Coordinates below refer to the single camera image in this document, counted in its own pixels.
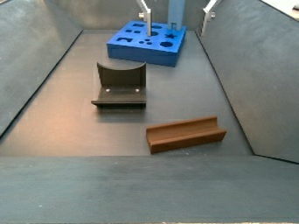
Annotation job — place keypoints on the brown arch object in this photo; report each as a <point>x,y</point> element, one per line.
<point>175,135</point>

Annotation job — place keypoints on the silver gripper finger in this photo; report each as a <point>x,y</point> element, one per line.
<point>208,14</point>
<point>145,15</point>

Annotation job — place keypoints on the light blue oval peg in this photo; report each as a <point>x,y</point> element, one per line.
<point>175,14</point>

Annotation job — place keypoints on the dark grey curved fixture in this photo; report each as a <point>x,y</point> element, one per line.
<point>121,87</point>

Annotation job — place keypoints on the blue foam shape board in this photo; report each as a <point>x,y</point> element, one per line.
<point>158,49</point>

